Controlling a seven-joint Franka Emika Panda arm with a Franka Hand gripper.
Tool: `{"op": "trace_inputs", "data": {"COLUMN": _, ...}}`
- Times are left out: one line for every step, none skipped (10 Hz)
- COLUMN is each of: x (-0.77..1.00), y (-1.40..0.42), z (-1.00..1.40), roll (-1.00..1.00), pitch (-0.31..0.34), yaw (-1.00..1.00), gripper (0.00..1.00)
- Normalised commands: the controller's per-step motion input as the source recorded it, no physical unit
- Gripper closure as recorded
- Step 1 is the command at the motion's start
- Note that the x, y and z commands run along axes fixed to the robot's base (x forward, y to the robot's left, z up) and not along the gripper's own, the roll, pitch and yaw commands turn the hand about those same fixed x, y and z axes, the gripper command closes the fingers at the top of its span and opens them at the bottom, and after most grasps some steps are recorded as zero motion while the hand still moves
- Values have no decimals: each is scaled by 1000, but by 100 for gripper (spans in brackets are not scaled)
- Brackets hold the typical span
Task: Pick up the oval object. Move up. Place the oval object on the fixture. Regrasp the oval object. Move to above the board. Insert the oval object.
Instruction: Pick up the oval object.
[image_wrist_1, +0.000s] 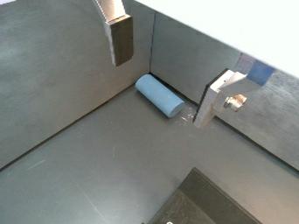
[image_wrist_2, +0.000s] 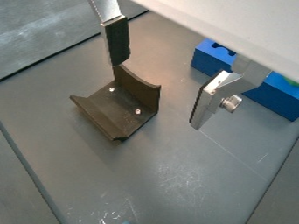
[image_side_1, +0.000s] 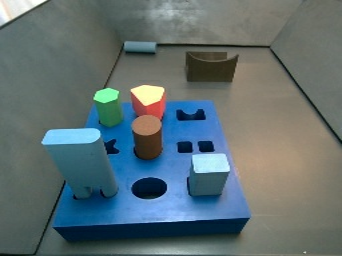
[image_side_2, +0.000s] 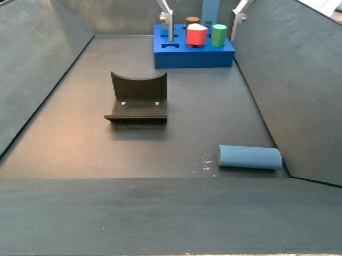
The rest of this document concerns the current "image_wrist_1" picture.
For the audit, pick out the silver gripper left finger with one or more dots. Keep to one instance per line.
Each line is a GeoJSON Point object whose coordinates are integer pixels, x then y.
{"type": "Point", "coordinates": [119, 29]}

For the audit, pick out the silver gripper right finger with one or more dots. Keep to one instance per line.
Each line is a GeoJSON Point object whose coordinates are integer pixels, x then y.
{"type": "Point", "coordinates": [224, 92]}

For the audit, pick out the black curved cradle fixture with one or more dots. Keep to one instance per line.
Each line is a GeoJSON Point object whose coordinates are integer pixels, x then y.
{"type": "Point", "coordinates": [200, 203]}

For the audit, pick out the light blue oval cylinder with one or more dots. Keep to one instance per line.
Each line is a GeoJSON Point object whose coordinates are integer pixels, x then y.
{"type": "Point", "coordinates": [159, 95]}

